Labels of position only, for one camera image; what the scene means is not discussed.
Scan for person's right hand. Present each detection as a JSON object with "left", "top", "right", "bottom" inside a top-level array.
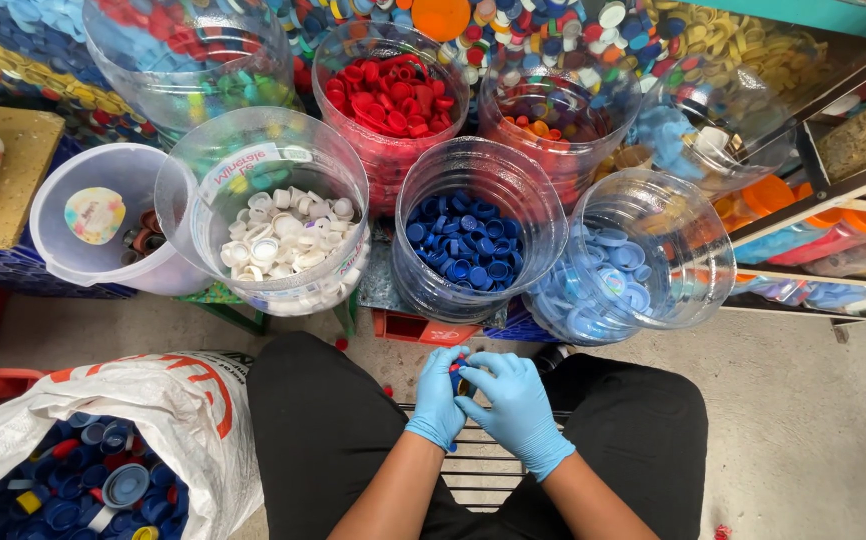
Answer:
[{"left": 454, "top": 351, "right": 577, "bottom": 483}]

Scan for heap of blue caps in sack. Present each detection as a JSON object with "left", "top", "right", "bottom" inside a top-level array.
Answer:
[{"left": 0, "top": 411, "right": 191, "bottom": 540}]

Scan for pile of red bottle caps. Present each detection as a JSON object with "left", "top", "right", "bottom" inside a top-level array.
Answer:
[{"left": 325, "top": 54, "right": 456, "bottom": 139}]

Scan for clear tub with white label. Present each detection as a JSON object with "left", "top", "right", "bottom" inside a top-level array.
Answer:
[{"left": 154, "top": 106, "right": 372, "bottom": 318}]

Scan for big heap of mixed caps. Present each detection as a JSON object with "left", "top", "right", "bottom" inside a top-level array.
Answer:
[{"left": 0, "top": 0, "right": 835, "bottom": 151}]

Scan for clear tub nearly empty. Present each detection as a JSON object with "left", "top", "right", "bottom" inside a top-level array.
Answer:
[{"left": 626, "top": 51, "right": 803, "bottom": 201}]

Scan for pile of orange mixed caps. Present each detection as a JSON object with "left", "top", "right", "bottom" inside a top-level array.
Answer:
[{"left": 500, "top": 78, "right": 614, "bottom": 151}]

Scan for pile of white bottle caps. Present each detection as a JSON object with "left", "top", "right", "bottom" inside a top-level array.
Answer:
[{"left": 220, "top": 186, "right": 365, "bottom": 301}]

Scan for dark blue bottle cap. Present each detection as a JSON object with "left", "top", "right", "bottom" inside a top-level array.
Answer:
[{"left": 449, "top": 358, "right": 477, "bottom": 399}]

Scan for large orange lid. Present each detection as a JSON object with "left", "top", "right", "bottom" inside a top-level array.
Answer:
[{"left": 411, "top": 0, "right": 473, "bottom": 43}]

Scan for clear tub tilted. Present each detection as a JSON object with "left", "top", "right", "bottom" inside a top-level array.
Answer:
[{"left": 523, "top": 168, "right": 738, "bottom": 348}]

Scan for person's left hand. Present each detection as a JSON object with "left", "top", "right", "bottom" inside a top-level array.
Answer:
[{"left": 406, "top": 345, "right": 472, "bottom": 453}]

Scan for wooden shelf rack with jars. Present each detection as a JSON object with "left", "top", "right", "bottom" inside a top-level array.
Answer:
[{"left": 718, "top": 33, "right": 866, "bottom": 345}]

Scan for metal wire stool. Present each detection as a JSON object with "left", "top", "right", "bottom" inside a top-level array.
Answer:
[{"left": 397, "top": 402, "right": 573, "bottom": 514}]

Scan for person's black trousers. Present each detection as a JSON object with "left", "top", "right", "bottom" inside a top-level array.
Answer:
[{"left": 245, "top": 331, "right": 710, "bottom": 540}]

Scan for clear tub red filled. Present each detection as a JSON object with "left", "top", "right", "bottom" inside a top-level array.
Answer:
[{"left": 311, "top": 20, "right": 472, "bottom": 219}]

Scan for dark blue plastic crate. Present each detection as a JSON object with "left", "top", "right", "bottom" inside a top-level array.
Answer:
[{"left": 0, "top": 135, "right": 138, "bottom": 301}]

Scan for red plastic crate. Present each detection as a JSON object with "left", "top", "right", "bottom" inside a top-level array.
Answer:
[{"left": 370, "top": 306, "right": 483, "bottom": 348}]

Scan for large clear tub green caps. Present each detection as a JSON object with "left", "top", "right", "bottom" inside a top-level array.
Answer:
[{"left": 82, "top": 0, "right": 298, "bottom": 145}]

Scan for white plastic bucket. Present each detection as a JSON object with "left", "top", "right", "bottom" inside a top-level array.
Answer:
[{"left": 29, "top": 142, "right": 213, "bottom": 298}]

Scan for white woven sack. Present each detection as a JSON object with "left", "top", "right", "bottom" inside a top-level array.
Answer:
[{"left": 0, "top": 350, "right": 266, "bottom": 540}]

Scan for clear tub with orange caps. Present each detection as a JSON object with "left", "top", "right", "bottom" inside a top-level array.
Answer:
[{"left": 478, "top": 63, "right": 643, "bottom": 213}]

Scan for green metal stand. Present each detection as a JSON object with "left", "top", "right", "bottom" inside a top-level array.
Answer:
[{"left": 175, "top": 282, "right": 360, "bottom": 339}]

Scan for chipboard panel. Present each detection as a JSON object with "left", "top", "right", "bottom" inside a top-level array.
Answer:
[{"left": 0, "top": 101, "right": 66, "bottom": 252}]

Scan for brown bottle caps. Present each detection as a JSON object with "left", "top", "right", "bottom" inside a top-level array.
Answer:
[{"left": 121, "top": 208, "right": 168, "bottom": 267}]

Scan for round pastel lid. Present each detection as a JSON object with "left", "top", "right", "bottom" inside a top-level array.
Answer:
[{"left": 64, "top": 186, "right": 127, "bottom": 246}]

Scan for clear ribbed tub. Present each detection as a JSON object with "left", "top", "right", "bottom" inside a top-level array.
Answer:
[{"left": 392, "top": 136, "right": 569, "bottom": 325}]

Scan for pile of light blue caps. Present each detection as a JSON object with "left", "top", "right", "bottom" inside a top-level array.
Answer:
[{"left": 529, "top": 222, "right": 656, "bottom": 343}]

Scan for pile of dark blue caps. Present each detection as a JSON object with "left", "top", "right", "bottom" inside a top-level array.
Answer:
[{"left": 406, "top": 192, "right": 525, "bottom": 292}]

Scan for person's black shoe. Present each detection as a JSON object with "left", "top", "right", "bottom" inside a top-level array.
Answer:
[{"left": 532, "top": 343, "right": 572, "bottom": 376}]

